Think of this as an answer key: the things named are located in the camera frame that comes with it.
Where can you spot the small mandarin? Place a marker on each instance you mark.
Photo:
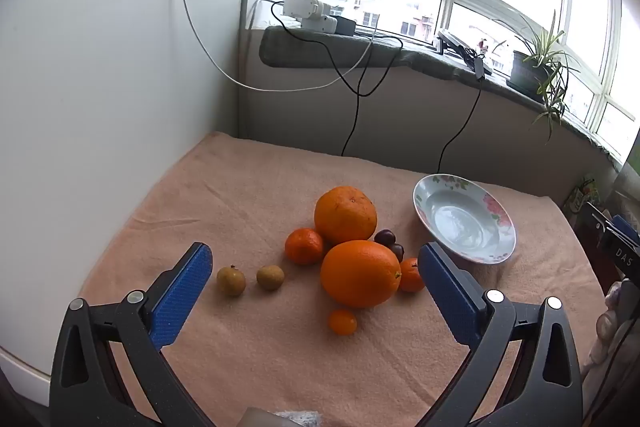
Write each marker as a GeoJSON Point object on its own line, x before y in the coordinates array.
{"type": "Point", "coordinates": [413, 277]}

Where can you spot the black power adapter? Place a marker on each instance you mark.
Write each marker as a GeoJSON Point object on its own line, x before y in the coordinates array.
{"type": "Point", "coordinates": [345, 27]}

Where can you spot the white electronic device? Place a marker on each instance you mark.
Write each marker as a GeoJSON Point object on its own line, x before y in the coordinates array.
{"type": "Point", "coordinates": [307, 9]}

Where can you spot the potted spider plant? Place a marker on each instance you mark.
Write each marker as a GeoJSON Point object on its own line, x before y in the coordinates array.
{"type": "Point", "coordinates": [530, 72]}

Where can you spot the person's right hand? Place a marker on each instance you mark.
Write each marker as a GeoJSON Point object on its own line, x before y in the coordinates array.
{"type": "Point", "coordinates": [607, 322]}

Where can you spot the grey sill cloth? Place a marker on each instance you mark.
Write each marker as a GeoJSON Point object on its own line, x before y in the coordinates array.
{"type": "Point", "coordinates": [320, 52]}

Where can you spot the brown longan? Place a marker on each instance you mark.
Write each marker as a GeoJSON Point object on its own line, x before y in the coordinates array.
{"type": "Point", "coordinates": [230, 281]}
{"type": "Point", "coordinates": [270, 277]}

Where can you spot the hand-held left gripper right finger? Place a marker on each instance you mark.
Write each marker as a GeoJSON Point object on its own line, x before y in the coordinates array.
{"type": "Point", "coordinates": [447, 297]}

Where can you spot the floral white plate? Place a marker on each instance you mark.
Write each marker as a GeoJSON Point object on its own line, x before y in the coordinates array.
{"type": "Point", "coordinates": [460, 217]}

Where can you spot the pink fleece towel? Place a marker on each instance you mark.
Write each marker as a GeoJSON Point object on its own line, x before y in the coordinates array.
{"type": "Point", "coordinates": [240, 217]}

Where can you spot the kumquat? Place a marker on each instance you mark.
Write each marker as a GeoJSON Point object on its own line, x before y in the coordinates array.
{"type": "Point", "coordinates": [342, 322]}

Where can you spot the colourful packet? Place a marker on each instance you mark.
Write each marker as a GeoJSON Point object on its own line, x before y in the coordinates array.
{"type": "Point", "coordinates": [582, 194]}

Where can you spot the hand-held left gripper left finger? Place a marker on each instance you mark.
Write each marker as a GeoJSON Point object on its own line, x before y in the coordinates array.
{"type": "Point", "coordinates": [182, 294]}

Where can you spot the oval smooth orange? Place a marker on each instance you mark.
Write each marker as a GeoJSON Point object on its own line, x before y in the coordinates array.
{"type": "Point", "coordinates": [360, 274]}

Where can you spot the round bumpy orange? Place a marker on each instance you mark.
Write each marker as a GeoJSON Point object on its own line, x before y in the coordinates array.
{"type": "Point", "coordinates": [345, 214]}

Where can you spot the flat grey device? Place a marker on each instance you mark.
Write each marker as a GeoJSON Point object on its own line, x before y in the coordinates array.
{"type": "Point", "coordinates": [457, 44]}

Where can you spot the dark red plum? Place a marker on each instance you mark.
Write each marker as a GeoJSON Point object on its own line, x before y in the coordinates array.
{"type": "Point", "coordinates": [397, 251]}

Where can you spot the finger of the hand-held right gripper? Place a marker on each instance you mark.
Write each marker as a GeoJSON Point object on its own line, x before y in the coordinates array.
{"type": "Point", "coordinates": [626, 232]}

